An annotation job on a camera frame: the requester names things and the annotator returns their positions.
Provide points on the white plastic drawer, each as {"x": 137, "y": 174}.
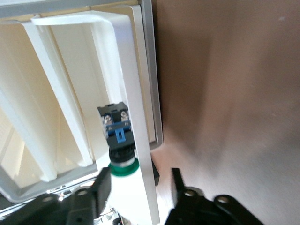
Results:
{"x": 58, "y": 93}
{"x": 23, "y": 131}
{"x": 143, "y": 140}

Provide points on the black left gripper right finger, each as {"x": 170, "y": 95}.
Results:
{"x": 187, "y": 206}

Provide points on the green mushroom push button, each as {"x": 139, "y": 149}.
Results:
{"x": 119, "y": 140}

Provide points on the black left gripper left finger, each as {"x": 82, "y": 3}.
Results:
{"x": 100, "y": 187}

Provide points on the white compartment tray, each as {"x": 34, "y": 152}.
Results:
{"x": 152, "y": 70}

